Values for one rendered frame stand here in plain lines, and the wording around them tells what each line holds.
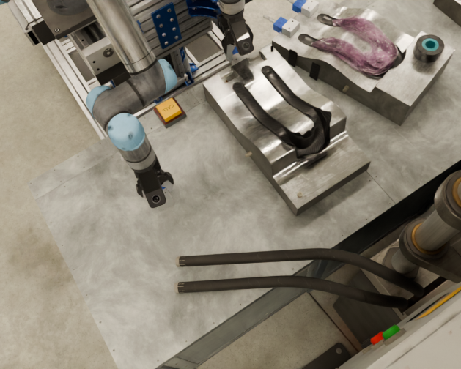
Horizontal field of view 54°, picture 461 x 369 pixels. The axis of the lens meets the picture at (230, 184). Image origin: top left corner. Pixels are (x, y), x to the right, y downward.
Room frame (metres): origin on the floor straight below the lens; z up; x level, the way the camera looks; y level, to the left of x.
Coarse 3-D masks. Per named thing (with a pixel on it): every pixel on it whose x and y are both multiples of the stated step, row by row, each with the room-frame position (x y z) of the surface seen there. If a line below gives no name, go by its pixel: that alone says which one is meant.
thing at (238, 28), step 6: (234, 18) 0.99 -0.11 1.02; (240, 18) 0.99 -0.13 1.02; (228, 24) 1.00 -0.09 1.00; (234, 24) 0.98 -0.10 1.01; (240, 24) 0.98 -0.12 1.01; (234, 30) 0.97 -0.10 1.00; (240, 30) 0.96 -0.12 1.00; (246, 30) 0.96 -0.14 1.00; (234, 36) 0.95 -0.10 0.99; (240, 36) 0.95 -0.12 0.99; (246, 36) 0.95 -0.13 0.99; (240, 42) 0.93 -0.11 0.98; (246, 42) 0.93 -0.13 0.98; (240, 48) 0.92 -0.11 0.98; (246, 48) 0.92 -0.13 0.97; (252, 48) 0.92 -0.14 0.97; (240, 54) 0.91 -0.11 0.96
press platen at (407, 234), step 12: (408, 228) 0.26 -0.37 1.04; (408, 240) 0.24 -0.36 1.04; (456, 240) 0.22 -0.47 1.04; (408, 252) 0.21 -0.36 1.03; (420, 252) 0.21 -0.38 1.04; (432, 252) 0.20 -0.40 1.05; (444, 252) 0.20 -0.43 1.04; (456, 252) 0.19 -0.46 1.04; (420, 264) 0.19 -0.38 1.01; (432, 264) 0.18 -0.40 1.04; (444, 264) 0.17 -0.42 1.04; (456, 264) 0.17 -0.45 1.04; (444, 276) 0.15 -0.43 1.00; (456, 276) 0.14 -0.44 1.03
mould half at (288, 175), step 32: (288, 64) 0.89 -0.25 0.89; (224, 96) 0.82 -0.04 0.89; (256, 96) 0.80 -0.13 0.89; (320, 96) 0.74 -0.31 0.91; (256, 128) 0.68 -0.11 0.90; (288, 128) 0.64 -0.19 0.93; (256, 160) 0.61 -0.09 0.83; (288, 160) 0.56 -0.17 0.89; (320, 160) 0.56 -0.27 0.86; (352, 160) 0.54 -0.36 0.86; (288, 192) 0.48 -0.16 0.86; (320, 192) 0.46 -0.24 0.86
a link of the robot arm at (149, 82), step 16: (96, 0) 0.79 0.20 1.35; (112, 0) 0.79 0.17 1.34; (96, 16) 0.79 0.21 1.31; (112, 16) 0.77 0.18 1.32; (128, 16) 0.78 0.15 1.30; (112, 32) 0.76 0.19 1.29; (128, 32) 0.76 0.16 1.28; (128, 48) 0.74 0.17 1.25; (144, 48) 0.75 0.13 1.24; (128, 64) 0.73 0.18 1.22; (144, 64) 0.72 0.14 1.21; (160, 64) 0.74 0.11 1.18; (128, 80) 0.72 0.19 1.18; (144, 80) 0.70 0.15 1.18; (160, 80) 0.70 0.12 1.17; (176, 80) 0.71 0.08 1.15; (144, 96) 0.67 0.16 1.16; (160, 96) 0.69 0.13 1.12
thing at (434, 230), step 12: (432, 216) 0.24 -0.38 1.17; (420, 228) 0.25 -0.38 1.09; (432, 228) 0.22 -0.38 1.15; (444, 228) 0.21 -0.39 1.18; (420, 240) 0.23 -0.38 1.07; (432, 240) 0.21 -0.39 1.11; (444, 240) 0.20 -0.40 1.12; (384, 252) 0.28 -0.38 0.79; (396, 252) 0.26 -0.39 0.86; (384, 264) 0.24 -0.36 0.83; (396, 264) 0.23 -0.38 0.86; (408, 264) 0.21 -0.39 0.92; (408, 276) 0.19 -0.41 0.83
